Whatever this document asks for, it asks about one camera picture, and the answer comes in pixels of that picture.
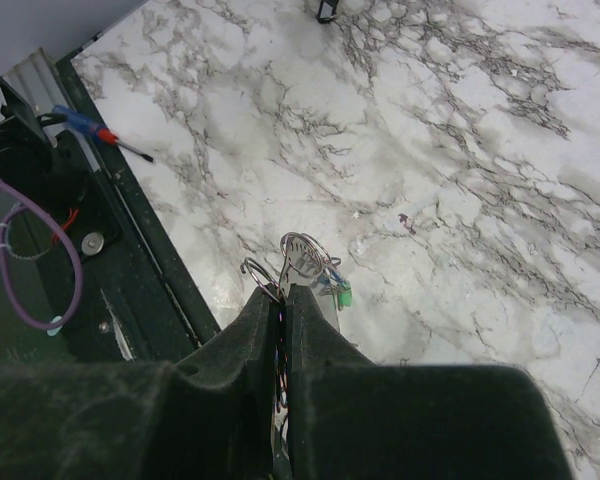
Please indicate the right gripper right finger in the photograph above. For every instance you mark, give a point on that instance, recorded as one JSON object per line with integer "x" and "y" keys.
{"x": 353, "y": 419}

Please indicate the aluminium extrusion rail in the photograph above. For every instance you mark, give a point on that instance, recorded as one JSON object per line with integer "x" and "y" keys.
{"x": 36, "y": 80}

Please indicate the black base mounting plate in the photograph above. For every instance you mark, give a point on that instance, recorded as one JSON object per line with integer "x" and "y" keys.
{"x": 100, "y": 282}

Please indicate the blue handled screwdriver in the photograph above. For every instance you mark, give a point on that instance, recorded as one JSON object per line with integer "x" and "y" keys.
{"x": 96, "y": 130}

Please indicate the keyring bunch with keys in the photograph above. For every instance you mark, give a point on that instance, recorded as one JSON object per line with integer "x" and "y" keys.
{"x": 306, "y": 263}

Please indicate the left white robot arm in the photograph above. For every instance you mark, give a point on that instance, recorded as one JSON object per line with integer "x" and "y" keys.
{"x": 52, "y": 173}

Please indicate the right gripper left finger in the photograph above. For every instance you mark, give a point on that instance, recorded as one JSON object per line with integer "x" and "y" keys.
{"x": 208, "y": 416}

